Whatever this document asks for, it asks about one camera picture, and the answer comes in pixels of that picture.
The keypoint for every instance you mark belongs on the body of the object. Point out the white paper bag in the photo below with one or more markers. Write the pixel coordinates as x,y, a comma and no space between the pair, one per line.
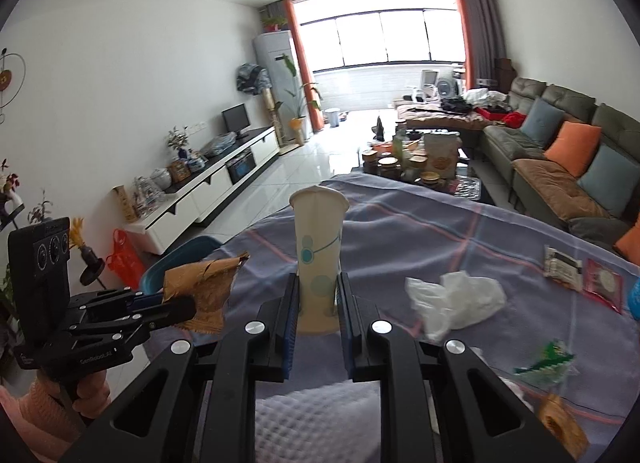
442,155

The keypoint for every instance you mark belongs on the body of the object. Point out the black vase yellow dried flowers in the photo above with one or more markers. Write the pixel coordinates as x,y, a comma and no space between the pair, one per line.
92,263

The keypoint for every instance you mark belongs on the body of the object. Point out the grey plaid blanket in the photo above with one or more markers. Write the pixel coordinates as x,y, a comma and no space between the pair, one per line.
400,233

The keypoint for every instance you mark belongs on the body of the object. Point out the blue packet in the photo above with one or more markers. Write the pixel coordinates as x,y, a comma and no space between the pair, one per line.
636,299

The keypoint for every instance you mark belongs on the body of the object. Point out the black and white packet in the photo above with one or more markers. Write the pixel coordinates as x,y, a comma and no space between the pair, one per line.
562,265

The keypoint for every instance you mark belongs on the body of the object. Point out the red packet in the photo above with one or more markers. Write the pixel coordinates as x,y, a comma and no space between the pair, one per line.
602,283

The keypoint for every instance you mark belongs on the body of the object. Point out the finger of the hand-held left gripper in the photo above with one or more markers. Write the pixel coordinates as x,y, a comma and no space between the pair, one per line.
170,312
147,299

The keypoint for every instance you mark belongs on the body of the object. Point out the tall yellow box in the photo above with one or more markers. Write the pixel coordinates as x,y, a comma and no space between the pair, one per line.
125,203

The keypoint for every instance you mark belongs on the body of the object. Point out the blue and white porcelain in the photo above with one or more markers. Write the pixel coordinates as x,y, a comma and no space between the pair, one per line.
196,161

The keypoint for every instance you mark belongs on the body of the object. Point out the round metal wall clock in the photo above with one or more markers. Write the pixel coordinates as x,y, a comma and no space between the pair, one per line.
6,79

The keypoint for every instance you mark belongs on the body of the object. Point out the small blue-grey cushion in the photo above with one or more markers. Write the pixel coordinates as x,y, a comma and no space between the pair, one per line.
542,123

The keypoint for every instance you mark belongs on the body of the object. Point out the dark grey cushion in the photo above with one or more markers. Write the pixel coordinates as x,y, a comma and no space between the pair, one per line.
595,232

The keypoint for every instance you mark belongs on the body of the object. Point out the grey-green sofa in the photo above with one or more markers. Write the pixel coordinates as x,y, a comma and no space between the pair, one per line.
505,140

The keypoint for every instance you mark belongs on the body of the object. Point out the brown sofa seat mat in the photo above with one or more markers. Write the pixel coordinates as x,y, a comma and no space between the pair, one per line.
550,188

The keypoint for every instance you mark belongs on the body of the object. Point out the white standing air conditioner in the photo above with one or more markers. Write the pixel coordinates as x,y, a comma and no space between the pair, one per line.
272,58

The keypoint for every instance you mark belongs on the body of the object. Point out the white ceramic jar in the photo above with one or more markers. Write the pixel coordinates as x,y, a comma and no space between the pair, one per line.
160,179

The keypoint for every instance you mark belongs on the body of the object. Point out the large blue-grey cushion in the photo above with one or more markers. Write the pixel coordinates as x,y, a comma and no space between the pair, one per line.
607,180

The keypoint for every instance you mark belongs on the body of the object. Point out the plastic-wrapped bundle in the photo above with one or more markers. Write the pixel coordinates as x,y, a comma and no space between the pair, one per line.
222,144

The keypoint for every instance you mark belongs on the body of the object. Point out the black monitor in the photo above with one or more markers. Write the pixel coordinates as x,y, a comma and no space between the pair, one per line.
235,118

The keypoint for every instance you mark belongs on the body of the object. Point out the green snack wrapper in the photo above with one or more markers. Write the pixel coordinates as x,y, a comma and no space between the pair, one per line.
547,359

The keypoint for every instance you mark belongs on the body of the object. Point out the blue vase with plant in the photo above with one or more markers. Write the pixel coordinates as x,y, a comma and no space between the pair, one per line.
39,213

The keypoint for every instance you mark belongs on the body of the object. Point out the orange cushion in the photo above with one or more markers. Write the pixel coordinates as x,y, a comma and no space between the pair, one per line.
572,148
631,245

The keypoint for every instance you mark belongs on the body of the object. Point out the white vase red flowers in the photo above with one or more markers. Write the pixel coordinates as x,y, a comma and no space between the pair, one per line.
10,188

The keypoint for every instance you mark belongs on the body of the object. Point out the brown paper wrapper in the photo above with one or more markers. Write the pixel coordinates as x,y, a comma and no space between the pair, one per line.
212,288

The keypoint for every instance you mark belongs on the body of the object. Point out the teal chair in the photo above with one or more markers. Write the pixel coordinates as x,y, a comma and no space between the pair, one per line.
175,258

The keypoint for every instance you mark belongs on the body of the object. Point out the glass ornament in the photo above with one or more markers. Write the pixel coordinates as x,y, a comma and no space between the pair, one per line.
146,195

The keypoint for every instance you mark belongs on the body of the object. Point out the group of lidded jars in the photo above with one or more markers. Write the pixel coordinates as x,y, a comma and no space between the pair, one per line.
389,168

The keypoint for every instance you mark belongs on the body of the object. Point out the white black-topped cabinet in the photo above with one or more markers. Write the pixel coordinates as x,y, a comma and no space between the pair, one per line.
210,193

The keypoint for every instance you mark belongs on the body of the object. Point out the plastic-covered fan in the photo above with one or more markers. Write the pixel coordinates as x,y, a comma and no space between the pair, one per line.
251,78

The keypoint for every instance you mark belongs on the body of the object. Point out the brown ottoman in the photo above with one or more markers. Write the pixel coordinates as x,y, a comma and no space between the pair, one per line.
435,118

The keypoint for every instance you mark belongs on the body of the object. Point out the person's left hand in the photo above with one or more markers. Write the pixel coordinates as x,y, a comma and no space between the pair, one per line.
94,393

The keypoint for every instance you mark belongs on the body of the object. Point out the dark coffee table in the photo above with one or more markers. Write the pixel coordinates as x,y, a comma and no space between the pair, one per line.
470,188

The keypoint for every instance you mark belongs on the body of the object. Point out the black clothes pile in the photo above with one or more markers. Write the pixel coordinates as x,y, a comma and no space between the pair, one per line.
456,104

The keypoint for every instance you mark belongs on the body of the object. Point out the tall plant in orange pot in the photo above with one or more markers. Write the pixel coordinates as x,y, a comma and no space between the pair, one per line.
297,125

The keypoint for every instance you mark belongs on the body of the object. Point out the white paper cup blue dots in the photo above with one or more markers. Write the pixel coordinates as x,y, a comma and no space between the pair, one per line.
317,243

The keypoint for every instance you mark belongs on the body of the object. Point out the small white bin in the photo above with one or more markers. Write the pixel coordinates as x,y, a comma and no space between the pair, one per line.
331,118

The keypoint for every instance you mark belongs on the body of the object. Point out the green bottle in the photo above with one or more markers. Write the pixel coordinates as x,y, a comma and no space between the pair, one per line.
398,147

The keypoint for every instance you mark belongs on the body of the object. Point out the red plastic bag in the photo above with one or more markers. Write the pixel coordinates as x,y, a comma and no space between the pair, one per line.
124,258

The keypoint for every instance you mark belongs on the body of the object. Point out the brown snack packet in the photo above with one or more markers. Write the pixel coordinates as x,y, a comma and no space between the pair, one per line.
562,423

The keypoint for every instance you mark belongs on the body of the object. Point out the white quilted cloth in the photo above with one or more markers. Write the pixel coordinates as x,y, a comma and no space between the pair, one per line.
320,423

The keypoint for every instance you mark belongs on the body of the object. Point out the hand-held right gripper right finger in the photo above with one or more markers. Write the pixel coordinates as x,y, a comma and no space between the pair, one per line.
346,328

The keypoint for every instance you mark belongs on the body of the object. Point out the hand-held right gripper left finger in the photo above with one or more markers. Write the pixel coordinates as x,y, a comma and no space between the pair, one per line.
288,328

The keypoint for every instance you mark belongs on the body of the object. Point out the orange and grey curtain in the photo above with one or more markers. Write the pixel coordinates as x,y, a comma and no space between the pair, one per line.
480,33
300,53

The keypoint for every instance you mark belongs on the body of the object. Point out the gold column stand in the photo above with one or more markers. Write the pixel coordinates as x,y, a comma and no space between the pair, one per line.
270,113

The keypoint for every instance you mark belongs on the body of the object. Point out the crumpled white plastic bag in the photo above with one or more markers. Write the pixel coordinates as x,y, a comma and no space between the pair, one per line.
460,298

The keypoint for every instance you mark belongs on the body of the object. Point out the white fan heater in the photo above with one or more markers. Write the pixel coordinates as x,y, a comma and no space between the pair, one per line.
449,89

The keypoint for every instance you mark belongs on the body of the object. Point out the red cloth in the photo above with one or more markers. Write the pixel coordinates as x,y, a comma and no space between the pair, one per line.
514,120

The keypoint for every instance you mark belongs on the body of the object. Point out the flower vase with branches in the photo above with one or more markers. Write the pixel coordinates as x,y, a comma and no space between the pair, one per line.
179,140

